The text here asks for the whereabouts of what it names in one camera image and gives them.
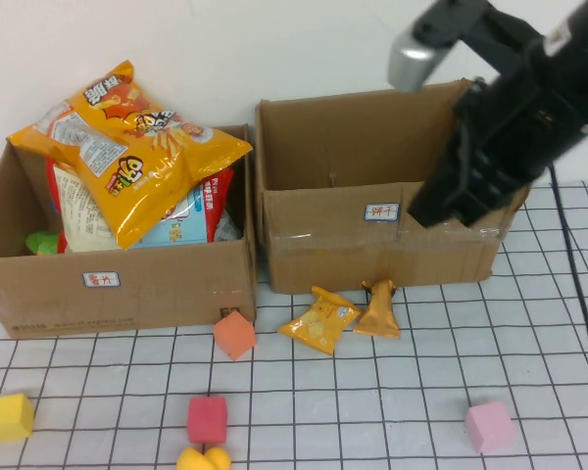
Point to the red white snack bag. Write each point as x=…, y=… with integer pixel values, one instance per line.
x=76, y=210

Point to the cardboard box with crisps label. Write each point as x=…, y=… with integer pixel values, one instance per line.
x=152, y=294

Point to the white sticker red writing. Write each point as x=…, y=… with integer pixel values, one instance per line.
x=382, y=212
x=102, y=279

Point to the green snack packet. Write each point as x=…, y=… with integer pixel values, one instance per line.
x=41, y=242

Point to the yellow heart foam toy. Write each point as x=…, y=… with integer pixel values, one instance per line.
x=203, y=460

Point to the pink foam cube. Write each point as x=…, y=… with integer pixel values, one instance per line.
x=490, y=428

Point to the gold wrapped snack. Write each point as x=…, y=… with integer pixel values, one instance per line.
x=379, y=315

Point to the taped cardboard box biscuit label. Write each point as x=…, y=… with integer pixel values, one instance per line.
x=323, y=254

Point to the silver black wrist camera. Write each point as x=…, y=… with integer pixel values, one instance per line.
x=416, y=63

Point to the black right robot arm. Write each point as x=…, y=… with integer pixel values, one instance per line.
x=585, y=59

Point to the large orange chip bag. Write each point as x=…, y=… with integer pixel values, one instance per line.
x=142, y=186

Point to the white black grid tablecloth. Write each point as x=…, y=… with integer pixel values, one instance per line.
x=421, y=367

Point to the red foam cube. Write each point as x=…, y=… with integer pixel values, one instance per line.
x=207, y=421

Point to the yellow foam cube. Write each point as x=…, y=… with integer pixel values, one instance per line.
x=10, y=418

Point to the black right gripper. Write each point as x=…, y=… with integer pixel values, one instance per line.
x=519, y=127

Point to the blue white shrimp snack bag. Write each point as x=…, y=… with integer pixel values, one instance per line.
x=186, y=220

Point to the orange foam cube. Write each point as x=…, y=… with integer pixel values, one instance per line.
x=234, y=338

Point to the small yellow snack packet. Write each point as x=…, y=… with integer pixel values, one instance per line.
x=318, y=320

